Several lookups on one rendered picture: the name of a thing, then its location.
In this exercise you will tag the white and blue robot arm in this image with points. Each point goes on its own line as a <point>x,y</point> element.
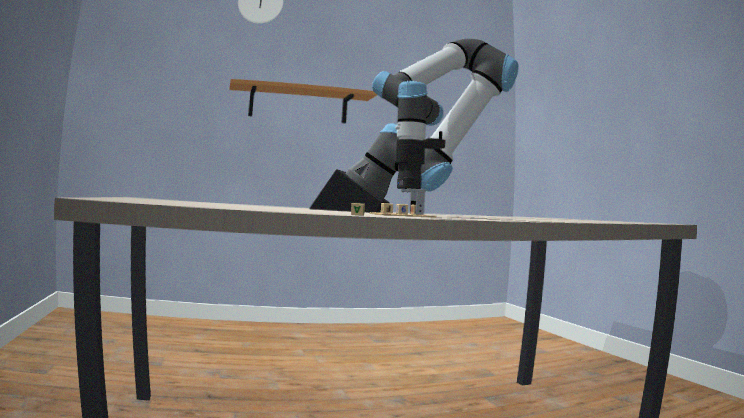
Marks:
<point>493,71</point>

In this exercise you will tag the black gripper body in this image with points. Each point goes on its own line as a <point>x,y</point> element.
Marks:
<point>410,152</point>

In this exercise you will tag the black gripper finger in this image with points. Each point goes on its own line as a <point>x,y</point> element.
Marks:
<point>412,198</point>
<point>420,200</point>

